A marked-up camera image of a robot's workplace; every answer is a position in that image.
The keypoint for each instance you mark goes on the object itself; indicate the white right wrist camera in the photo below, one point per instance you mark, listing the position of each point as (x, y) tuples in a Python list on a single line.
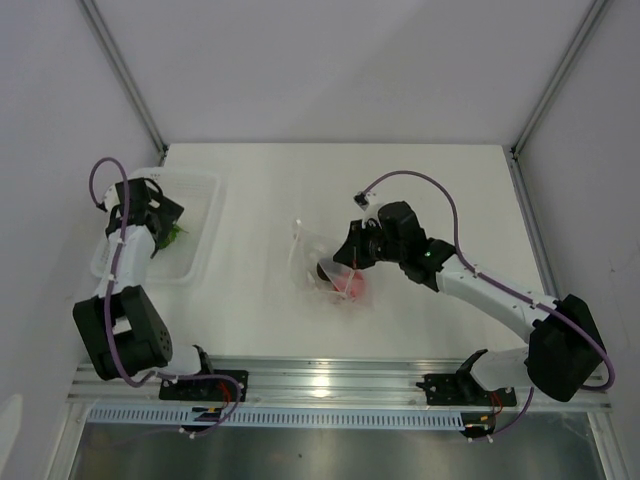
[(368, 207)]

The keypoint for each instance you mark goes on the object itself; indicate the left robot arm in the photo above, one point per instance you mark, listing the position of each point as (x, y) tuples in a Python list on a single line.
[(121, 329)]

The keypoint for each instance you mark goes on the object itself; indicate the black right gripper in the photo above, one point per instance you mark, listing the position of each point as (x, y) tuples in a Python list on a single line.
[(352, 253)]

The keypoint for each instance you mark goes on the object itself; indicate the right aluminium frame post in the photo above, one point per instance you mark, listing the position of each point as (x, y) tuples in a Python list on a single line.
[(568, 60)]

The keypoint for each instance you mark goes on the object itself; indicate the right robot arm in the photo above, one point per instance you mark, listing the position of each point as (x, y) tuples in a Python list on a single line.
[(563, 345)]

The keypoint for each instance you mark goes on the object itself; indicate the red toy tomato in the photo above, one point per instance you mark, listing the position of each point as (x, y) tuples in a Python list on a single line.
[(348, 284)]

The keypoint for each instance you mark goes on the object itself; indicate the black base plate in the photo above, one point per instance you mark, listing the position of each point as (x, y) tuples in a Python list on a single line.
[(214, 390), (444, 389)]

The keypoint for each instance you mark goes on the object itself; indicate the orange green toy mango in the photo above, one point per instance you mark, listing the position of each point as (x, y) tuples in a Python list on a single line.
[(175, 232)]

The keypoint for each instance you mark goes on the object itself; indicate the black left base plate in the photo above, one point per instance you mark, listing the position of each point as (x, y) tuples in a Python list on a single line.
[(214, 390)]

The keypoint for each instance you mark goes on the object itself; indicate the aluminium frame post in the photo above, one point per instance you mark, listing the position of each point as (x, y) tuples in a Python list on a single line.
[(122, 73), (568, 60)]

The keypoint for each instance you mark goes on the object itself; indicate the aluminium mounting rail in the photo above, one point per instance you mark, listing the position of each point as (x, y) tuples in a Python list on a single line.
[(319, 383)]

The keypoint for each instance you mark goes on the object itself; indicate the left aluminium frame post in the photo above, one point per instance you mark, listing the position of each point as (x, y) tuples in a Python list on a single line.
[(122, 73)]

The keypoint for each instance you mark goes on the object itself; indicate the dark brown toy mushroom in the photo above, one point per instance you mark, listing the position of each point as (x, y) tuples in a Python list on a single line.
[(322, 275)]

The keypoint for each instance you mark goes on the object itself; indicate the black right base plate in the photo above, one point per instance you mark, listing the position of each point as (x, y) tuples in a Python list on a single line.
[(444, 389)]

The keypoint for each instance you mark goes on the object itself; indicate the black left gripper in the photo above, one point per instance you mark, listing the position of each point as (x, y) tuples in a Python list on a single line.
[(167, 211)]

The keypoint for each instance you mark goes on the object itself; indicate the clear zip top bag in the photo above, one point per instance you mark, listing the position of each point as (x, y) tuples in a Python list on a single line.
[(307, 249)]

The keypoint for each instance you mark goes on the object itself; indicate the white perforated plastic basket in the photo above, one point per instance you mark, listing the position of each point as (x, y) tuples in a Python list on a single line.
[(200, 225)]

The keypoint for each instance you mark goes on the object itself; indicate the white slotted cable duct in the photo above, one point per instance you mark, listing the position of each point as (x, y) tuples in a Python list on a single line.
[(281, 417)]

